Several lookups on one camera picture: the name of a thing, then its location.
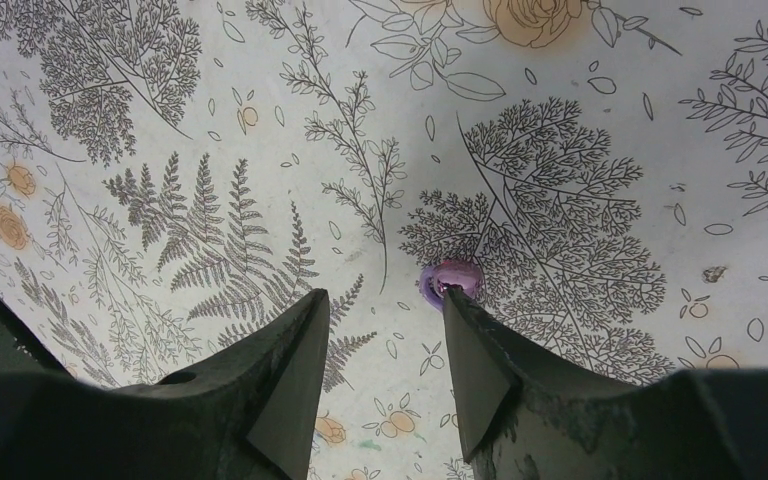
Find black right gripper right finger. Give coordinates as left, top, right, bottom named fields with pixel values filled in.
left=443, top=288, right=768, bottom=479

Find purple translucent earbuds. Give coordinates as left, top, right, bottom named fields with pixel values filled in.
left=419, top=260, right=484, bottom=312

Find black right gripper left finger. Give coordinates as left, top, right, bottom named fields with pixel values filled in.
left=0, top=289, right=330, bottom=479

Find floral table mat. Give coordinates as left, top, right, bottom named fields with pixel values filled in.
left=0, top=1, right=768, bottom=479

